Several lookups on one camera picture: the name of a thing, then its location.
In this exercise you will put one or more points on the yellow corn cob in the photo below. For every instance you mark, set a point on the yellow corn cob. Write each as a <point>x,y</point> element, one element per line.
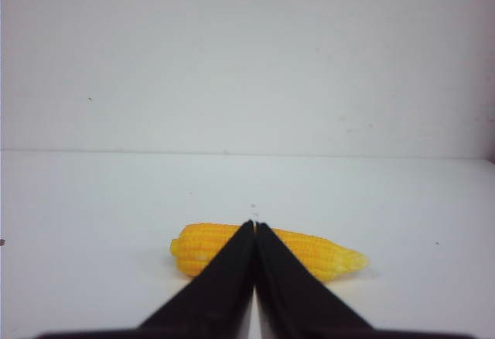
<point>198,244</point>

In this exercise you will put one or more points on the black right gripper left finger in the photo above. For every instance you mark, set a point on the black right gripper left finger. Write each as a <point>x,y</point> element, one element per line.
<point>217,299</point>

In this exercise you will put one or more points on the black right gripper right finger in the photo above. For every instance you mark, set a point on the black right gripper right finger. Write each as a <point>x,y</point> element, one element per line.
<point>291,297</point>

